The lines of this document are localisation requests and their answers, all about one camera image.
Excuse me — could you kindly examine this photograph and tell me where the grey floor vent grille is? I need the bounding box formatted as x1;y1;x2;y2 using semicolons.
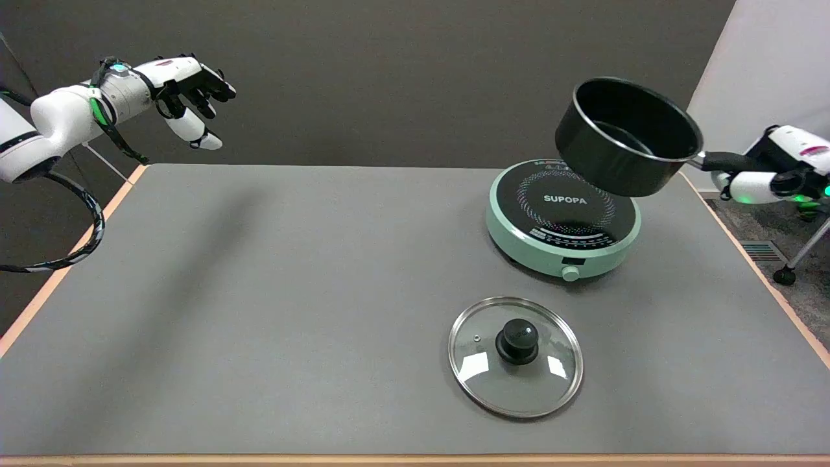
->
739;240;789;263

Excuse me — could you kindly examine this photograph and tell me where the green round induction cooker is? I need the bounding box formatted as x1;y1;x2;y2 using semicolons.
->
486;158;642;282

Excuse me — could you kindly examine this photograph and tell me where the green black wrist cable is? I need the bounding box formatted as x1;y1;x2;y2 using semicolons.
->
89;56;150;165

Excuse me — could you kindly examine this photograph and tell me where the black braided looping cable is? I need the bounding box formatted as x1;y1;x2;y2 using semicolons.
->
0;170;106;274

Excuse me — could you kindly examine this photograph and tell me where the glass lid with black knob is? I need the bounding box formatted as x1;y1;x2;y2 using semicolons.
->
447;296;584;420

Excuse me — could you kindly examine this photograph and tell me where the black saucepan with handle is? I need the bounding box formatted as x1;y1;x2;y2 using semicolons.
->
555;77;772;198

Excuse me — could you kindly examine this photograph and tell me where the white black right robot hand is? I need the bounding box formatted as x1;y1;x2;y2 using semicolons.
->
711;125;830;207

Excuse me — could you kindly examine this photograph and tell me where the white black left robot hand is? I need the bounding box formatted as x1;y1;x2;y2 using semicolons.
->
133;54;237;151

